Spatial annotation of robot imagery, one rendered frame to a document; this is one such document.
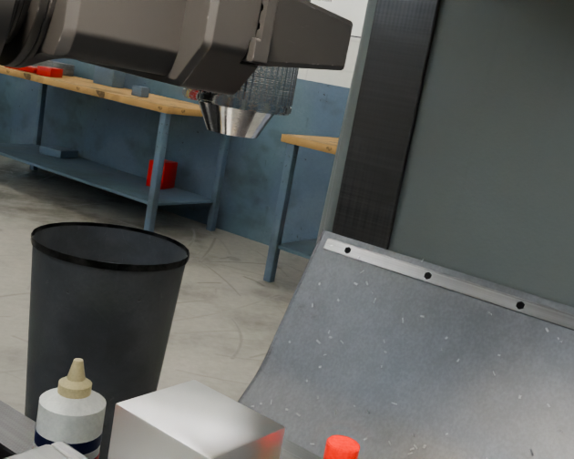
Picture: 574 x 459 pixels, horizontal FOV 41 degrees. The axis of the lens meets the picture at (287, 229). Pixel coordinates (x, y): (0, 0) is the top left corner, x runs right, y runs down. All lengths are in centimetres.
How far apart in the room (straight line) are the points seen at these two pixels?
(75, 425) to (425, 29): 44
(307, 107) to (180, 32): 505
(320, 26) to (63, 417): 28
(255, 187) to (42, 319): 342
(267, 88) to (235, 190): 535
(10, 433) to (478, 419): 36
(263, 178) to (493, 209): 487
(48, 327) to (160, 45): 206
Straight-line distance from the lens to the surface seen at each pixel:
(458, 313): 67
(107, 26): 25
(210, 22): 25
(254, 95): 31
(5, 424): 64
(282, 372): 71
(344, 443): 38
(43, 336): 233
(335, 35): 32
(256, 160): 554
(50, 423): 49
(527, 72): 67
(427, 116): 69
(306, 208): 530
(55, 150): 649
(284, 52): 30
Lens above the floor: 122
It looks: 11 degrees down
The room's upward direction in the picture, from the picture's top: 10 degrees clockwise
